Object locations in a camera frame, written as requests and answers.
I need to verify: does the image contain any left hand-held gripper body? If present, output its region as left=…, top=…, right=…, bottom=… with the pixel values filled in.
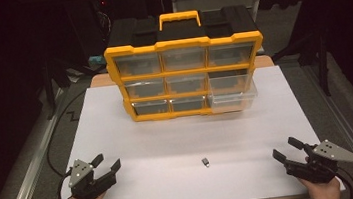
left=65, top=154, right=120, bottom=199

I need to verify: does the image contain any yellow black drawer organizer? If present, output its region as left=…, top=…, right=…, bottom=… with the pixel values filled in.
left=99, top=2, right=272, bottom=127

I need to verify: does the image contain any teal object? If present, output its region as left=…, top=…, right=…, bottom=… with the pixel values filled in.
left=87, top=54, right=108, bottom=68

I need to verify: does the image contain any small black flash drive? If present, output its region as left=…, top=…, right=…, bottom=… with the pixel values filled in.
left=200, top=156, right=211, bottom=169

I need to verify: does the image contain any person's right hand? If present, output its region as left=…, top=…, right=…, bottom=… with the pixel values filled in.
left=297, top=173, right=343, bottom=199

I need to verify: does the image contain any black stand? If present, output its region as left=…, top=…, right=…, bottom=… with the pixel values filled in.
left=268, top=26, right=337, bottom=103
left=38, top=53, right=79, bottom=121

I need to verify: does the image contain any clear plastic drawer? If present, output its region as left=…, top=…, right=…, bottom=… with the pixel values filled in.
left=204, top=72, right=261, bottom=116

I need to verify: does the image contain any black cable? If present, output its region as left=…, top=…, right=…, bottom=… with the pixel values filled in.
left=333, top=163, right=353, bottom=199
left=39, top=89, right=100, bottom=199

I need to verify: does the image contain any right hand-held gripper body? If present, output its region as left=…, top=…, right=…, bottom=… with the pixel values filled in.
left=281, top=136, right=353, bottom=189

